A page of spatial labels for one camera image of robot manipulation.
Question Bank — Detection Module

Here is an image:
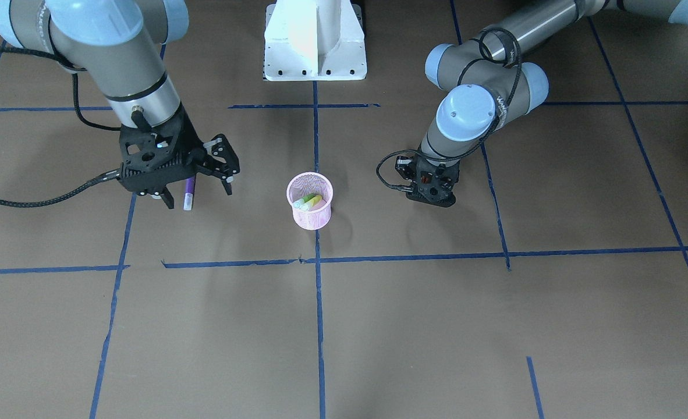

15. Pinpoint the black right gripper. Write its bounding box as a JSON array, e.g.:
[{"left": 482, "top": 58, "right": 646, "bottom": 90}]
[{"left": 118, "top": 107, "right": 240, "bottom": 210}]

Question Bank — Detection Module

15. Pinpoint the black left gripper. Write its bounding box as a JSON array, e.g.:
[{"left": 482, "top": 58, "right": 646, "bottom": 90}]
[{"left": 395, "top": 155, "right": 459, "bottom": 208}]

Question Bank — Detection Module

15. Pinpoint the purple highlighter pen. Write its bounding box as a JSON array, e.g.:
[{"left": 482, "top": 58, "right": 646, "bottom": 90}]
[{"left": 183, "top": 176, "right": 197, "bottom": 211}]

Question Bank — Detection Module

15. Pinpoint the green highlighter pen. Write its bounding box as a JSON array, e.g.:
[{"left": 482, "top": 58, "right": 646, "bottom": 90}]
[{"left": 292, "top": 193, "right": 317, "bottom": 209}]

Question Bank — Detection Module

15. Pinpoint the yellow highlighter pen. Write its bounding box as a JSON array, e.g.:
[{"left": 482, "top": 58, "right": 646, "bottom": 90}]
[{"left": 300, "top": 194, "right": 322, "bottom": 211}]

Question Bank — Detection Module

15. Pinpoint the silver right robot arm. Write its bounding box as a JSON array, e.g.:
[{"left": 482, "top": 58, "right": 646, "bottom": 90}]
[{"left": 0, "top": 1, "right": 240, "bottom": 208}]

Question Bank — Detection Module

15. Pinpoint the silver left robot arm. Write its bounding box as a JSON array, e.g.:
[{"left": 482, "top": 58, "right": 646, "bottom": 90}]
[{"left": 386, "top": 1, "right": 688, "bottom": 208}]

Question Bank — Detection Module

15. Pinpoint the pink mesh pen holder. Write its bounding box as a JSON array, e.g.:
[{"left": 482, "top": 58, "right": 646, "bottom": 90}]
[{"left": 286, "top": 172, "right": 334, "bottom": 230}]

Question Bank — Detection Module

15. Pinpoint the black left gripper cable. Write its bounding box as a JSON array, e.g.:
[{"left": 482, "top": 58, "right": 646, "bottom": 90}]
[{"left": 375, "top": 27, "right": 523, "bottom": 193}]

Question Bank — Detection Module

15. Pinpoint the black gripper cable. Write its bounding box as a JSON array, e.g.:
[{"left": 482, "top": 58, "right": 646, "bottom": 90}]
[
  {"left": 375, "top": 27, "right": 523, "bottom": 193},
  {"left": 0, "top": 44, "right": 125, "bottom": 208}
]

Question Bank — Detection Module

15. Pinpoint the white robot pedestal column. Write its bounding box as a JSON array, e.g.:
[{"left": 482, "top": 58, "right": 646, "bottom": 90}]
[{"left": 263, "top": 1, "right": 368, "bottom": 82}]

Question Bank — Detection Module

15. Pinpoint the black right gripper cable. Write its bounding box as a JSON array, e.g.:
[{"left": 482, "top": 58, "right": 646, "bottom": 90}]
[{"left": 0, "top": 44, "right": 125, "bottom": 208}]

